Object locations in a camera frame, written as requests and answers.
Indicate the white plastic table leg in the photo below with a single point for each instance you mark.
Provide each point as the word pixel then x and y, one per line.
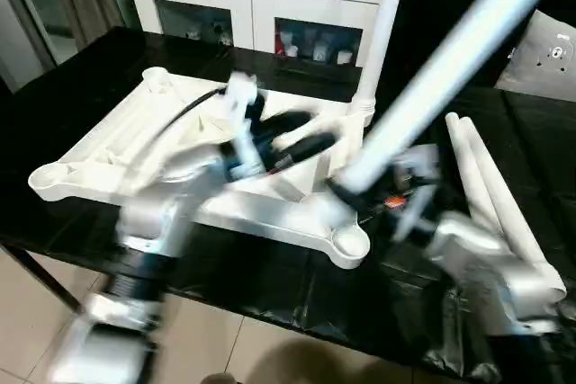
pixel 380 42
pixel 468 163
pixel 504 204
pixel 441 65

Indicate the white plastic table top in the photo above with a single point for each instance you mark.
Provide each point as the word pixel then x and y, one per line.
pixel 112 154

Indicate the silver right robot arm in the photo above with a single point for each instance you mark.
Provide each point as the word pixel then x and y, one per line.
pixel 486 258

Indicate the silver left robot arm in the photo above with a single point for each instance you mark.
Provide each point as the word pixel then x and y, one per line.
pixel 157 213

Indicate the black speaker box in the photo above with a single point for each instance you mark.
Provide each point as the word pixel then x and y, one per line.
pixel 418 6

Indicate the black work mat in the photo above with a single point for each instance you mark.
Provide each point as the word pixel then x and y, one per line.
pixel 67 87

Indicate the grey cushion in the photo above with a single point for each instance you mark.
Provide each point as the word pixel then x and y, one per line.
pixel 549 60

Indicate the black table support leg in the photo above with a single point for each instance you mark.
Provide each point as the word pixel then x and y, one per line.
pixel 40 276

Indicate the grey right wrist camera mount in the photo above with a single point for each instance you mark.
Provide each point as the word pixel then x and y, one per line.
pixel 418 177

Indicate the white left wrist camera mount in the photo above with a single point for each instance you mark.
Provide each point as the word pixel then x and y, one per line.
pixel 243 105

